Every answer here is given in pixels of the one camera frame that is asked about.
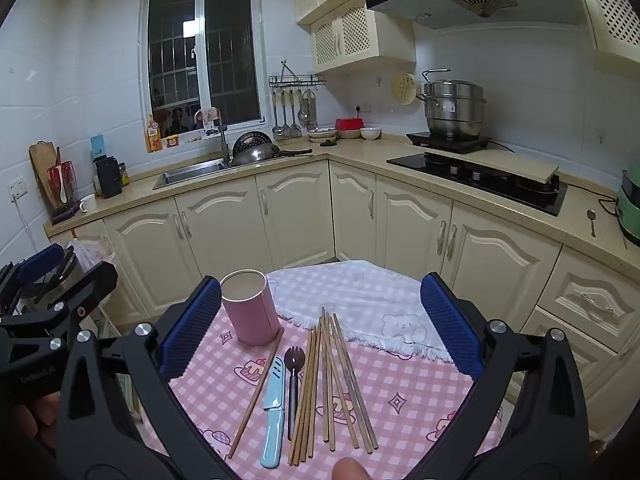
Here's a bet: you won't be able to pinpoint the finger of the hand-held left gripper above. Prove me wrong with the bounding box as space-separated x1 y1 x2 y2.
0 260 119 348
0 244 78 317

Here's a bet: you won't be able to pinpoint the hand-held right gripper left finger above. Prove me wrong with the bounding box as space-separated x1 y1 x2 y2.
56 276 236 480

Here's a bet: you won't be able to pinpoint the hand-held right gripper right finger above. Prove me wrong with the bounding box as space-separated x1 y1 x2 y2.
395 272 591 480

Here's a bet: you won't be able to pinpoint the pink utensil holder cup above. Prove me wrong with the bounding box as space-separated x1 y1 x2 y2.
220 269 280 346

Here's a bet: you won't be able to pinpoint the light wooden chopstick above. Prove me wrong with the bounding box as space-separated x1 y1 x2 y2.
226 327 286 461

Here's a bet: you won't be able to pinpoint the pile of wooden chopsticks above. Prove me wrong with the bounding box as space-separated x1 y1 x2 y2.
286 306 381 465

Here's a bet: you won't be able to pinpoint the light blue sheathed knife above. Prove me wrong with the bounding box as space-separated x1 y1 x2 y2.
259 360 286 469

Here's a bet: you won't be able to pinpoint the person's left hand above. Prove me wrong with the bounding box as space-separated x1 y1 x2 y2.
0 392 61 456

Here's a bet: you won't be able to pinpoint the person's right hand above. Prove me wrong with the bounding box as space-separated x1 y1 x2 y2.
334 457 368 480

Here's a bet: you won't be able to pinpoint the white plastic bag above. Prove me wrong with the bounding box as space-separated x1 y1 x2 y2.
67 238 118 273

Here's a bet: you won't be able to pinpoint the pink checked tablecloth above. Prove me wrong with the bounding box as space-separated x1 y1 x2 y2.
142 260 506 480

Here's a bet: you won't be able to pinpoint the white fringed bear towel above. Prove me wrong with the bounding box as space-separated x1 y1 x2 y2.
267 260 453 363

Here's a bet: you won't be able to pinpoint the wooden cutting board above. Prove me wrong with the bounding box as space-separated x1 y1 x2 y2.
28 141 61 211

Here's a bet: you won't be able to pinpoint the black electric kettle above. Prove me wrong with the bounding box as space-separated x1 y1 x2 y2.
95 156 123 199

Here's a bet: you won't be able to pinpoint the black glass gas hob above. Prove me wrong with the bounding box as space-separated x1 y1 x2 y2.
386 151 569 217

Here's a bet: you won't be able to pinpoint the stainless steel sink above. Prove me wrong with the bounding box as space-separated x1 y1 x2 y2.
152 159 231 191

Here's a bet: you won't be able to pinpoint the cream lower kitchen cabinets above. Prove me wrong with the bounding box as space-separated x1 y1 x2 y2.
50 160 640 411

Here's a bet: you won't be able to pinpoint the orange detergent bottle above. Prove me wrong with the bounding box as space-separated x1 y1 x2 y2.
145 115 162 154

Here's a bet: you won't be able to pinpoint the beige stone slab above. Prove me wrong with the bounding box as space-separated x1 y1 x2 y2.
424 146 560 186

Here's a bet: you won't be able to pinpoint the black induction cooker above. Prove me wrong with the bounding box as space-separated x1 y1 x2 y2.
406 131 493 155

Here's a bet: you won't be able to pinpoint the chrome kitchen faucet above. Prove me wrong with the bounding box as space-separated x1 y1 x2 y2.
194 108 231 163

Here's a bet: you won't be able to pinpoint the metal colander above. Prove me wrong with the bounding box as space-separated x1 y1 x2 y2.
231 130 274 156

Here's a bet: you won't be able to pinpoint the green rice cooker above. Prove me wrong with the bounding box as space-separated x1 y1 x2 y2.
614 162 640 248

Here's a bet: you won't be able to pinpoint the stainless steel steamer pot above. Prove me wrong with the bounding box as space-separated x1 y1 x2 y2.
416 68 487 140

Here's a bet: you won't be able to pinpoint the yellow round strainer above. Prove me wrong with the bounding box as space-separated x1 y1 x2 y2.
390 72 417 106

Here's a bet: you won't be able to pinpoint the white framed window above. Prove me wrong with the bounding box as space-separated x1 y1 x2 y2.
145 0 266 128

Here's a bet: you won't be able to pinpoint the cream lattice door cabinet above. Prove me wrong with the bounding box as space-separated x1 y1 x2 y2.
310 0 417 75
565 0 640 66

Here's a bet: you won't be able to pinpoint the metal wok with handle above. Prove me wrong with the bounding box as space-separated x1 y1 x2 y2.
231 142 313 167

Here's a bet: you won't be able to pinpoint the black wire wall rack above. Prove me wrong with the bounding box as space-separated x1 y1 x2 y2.
268 60 327 88

